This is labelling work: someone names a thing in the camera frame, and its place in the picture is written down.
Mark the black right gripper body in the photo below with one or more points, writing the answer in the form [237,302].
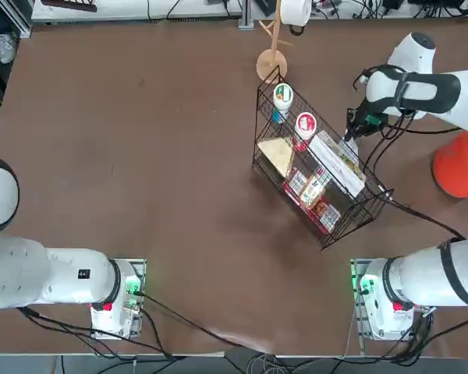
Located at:
[360,121]

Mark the triangular sandwich packet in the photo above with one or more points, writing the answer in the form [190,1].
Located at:
[277,154]

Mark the white jar green lid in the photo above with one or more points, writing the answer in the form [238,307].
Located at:
[283,93]

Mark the aluminium camera post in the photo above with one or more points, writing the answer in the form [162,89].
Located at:
[246,15]

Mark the red white patterned box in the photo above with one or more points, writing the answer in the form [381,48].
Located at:
[296,183]

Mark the aluminium arm base plate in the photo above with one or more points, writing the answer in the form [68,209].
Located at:
[138,269]
[358,319]

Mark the large white food packet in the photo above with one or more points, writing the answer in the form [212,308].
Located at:
[335,163]

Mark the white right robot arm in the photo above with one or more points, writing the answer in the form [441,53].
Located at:
[421,280]

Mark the white cup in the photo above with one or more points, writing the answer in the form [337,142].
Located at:
[296,11]

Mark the yellow snack carton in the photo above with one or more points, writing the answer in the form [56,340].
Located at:
[311,192]

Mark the orange bin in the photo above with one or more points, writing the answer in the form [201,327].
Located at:
[456,171]

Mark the white jar red lid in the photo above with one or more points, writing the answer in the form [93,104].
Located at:
[306,122]

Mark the teal snack box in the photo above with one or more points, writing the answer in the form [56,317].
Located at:
[276,117]

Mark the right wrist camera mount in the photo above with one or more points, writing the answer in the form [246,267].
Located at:
[374,119]

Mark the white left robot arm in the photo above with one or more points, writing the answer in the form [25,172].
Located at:
[62,276]

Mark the wooden cup rack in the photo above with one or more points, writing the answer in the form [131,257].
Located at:
[271,66]

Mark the aluminium frame profile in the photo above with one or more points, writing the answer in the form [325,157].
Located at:
[21,23]

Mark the red brown biscuit box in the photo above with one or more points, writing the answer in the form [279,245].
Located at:
[327,216]

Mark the person's foot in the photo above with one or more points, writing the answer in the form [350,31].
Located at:
[7,48]

